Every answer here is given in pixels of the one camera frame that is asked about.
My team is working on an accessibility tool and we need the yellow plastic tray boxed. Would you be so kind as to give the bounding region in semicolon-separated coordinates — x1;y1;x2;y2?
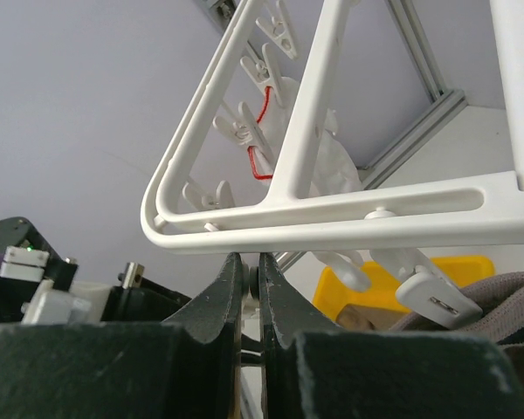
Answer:
312;255;495;324

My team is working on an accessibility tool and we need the white clip drying hanger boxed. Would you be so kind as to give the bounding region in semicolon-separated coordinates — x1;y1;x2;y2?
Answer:
141;1;524;328

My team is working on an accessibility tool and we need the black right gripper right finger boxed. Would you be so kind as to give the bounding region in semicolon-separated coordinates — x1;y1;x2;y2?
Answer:
258;253;524;418

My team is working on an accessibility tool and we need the beige sock maroon cuff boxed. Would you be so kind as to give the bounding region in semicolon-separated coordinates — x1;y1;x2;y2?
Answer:
338;270;524;354

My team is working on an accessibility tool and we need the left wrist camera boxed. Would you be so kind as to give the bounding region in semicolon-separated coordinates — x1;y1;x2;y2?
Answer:
0;246;111;326

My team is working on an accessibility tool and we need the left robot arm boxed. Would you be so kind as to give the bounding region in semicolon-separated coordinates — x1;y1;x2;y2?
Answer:
0;216;190;323

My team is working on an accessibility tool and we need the aluminium frame rail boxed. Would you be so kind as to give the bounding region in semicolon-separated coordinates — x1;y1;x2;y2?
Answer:
196;0;468;271

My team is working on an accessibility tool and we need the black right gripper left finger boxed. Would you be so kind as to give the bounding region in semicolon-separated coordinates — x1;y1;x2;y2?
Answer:
0;253;243;418

